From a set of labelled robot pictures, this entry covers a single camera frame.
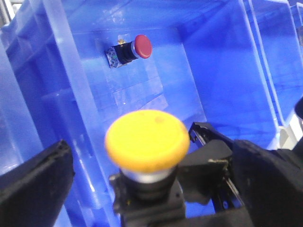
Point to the blue bin rear right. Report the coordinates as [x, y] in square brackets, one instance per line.
[276, 37]

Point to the yellow mushroom push button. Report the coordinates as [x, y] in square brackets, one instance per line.
[147, 146]

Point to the red mushroom push button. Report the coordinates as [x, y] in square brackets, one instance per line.
[123, 54]

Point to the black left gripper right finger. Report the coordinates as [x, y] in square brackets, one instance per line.
[248, 185]

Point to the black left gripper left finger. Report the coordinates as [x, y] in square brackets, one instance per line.
[33, 194]

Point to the blue bin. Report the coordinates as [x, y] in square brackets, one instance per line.
[204, 66]
[276, 37]
[19, 139]

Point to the blue bin front right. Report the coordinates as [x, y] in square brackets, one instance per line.
[204, 66]

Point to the blue bin front left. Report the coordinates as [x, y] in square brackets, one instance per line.
[19, 139]

